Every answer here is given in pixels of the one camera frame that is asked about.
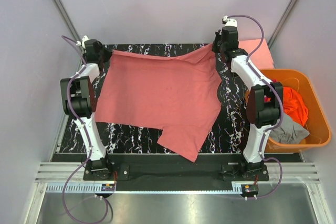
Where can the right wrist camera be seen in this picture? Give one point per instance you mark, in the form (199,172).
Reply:
(229,22)

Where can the orange plastic basket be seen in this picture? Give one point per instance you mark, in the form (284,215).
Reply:
(317,124)

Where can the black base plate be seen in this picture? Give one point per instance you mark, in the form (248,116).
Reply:
(170,167)

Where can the magenta t shirt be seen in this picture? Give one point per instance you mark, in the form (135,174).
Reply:
(274,81)

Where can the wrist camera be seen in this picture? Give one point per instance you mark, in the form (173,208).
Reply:
(229,22)
(81,43)

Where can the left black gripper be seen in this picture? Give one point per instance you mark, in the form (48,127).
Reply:
(104,54)

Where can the orange t shirt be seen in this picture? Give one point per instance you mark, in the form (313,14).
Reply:
(294,106)

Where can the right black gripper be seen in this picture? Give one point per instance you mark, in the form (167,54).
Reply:
(218,46)

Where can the folded light pink t shirt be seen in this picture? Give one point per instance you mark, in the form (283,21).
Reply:
(262,58)

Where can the grey t shirt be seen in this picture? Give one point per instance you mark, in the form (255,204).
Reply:
(289,132)

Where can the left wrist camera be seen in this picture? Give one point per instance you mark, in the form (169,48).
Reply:
(81,43)

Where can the salmon red t shirt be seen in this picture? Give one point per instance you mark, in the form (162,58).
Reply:
(177,95)

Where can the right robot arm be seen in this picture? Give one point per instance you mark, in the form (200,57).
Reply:
(264,109)

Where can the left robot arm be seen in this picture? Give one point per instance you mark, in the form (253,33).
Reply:
(79,103)

